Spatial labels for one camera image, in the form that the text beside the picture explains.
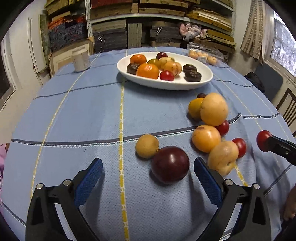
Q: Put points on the pale orange peach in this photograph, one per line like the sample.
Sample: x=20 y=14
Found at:
x=223 y=157

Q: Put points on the small tangerine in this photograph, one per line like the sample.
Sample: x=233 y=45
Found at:
x=138 y=59

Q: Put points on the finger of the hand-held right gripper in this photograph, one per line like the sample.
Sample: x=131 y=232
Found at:
x=284 y=142
x=285 y=153

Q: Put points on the white metal shelf rack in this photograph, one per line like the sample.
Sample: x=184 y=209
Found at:
x=89 y=27

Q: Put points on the red tomato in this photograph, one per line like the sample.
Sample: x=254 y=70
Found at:
x=263 y=140
x=167 y=75
x=224 y=128
x=241 y=147

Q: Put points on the large dark red plum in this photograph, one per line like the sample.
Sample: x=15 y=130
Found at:
x=170 y=165

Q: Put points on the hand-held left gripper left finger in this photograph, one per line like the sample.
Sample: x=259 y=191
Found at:
x=90 y=182

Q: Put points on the pink plastic bag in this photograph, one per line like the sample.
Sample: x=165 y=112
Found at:
x=192 y=31

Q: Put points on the black bag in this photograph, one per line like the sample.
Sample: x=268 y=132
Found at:
x=253 y=81

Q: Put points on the grey can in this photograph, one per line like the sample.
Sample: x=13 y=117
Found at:
x=80 y=60

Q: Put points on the grey upright board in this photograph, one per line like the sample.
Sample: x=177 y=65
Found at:
x=134 y=36

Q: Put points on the stack of tan wooden boards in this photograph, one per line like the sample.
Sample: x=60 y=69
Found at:
x=208 y=19

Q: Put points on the person's right forearm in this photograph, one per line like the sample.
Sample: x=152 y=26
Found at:
x=289 y=206

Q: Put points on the brown wooden slatted chair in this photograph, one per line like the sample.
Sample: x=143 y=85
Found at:
x=288 y=109

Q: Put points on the white oval dish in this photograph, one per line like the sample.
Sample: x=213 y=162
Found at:
x=161 y=85

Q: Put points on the dark blue chair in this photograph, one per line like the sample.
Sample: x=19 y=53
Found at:
x=270 y=81

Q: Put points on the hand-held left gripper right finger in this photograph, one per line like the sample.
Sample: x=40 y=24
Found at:
x=208 y=184

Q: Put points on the beige striped curtain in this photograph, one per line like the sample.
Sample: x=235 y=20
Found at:
x=256 y=30

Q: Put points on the large yellow round fruit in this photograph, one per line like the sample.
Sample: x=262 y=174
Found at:
x=214 y=109

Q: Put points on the pink cloth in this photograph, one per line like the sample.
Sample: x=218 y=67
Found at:
x=2 y=160

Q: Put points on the stack of dark grey boards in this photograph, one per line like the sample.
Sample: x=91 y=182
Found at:
x=109 y=40
x=165 y=32

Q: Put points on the small dark round fruit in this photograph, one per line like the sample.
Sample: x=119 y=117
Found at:
x=201 y=95

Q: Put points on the small tan round fruit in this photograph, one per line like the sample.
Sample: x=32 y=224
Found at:
x=147 y=146

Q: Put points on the green marble slab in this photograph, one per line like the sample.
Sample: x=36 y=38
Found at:
x=45 y=34

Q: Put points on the white door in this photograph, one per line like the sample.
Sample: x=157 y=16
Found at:
x=25 y=51

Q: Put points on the large orange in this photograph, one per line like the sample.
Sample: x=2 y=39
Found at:
x=148 y=71

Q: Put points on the stack of blue patterned boxes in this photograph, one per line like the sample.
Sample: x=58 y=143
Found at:
x=67 y=34

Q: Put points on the bag of small pastries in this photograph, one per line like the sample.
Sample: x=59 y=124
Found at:
x=203 y=55

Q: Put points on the small dark red plum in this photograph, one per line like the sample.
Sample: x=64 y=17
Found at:
x=161 y=55

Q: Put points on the blue striped tablecloth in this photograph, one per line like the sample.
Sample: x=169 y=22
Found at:
x=81 y=115

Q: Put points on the bright window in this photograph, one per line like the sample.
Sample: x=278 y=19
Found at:
x=284 y=46

